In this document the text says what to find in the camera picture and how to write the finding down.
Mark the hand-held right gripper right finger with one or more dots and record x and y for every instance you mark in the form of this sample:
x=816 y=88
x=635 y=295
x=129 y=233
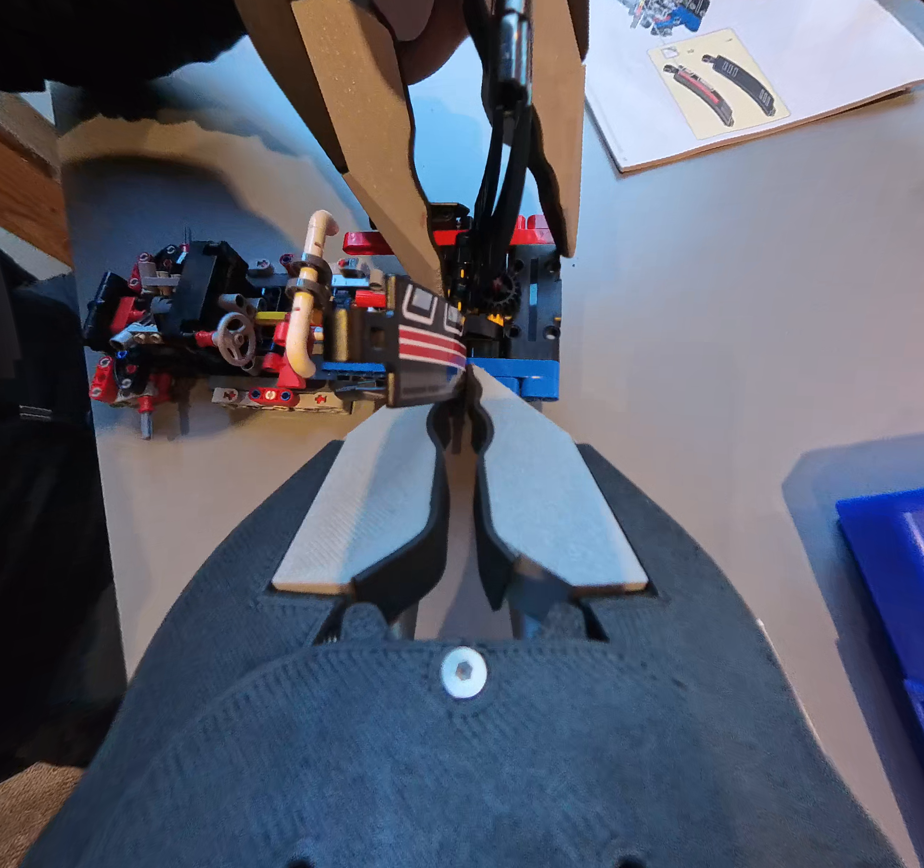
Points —
x=563 y=514

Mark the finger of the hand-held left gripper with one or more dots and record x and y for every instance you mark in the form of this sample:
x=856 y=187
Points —
x=354 y=88
x=559 y=88

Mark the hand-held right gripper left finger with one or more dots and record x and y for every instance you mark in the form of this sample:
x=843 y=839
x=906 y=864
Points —
x=361 y=514

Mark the red striped black curved panel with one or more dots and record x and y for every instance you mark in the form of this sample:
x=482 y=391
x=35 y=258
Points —
x=426 y=348

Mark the toy brick car model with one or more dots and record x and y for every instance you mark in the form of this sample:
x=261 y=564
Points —
x=188 y=290

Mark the person's left forearm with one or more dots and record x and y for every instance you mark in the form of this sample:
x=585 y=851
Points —
x=108 y=9

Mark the grey desk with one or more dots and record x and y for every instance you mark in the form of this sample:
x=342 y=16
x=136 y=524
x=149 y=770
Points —
x=722 y=305

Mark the person's left hand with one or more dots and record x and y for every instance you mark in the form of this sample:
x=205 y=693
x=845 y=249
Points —
x=426 y=16

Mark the instruction booklet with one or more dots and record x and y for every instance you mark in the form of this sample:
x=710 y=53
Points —
x=830 y=16

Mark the person's black clothing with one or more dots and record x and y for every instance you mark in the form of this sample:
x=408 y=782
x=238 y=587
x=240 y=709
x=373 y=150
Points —
x=43 y=521

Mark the blue plastic bin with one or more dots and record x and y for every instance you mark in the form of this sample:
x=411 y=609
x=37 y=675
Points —
x=881 y=579

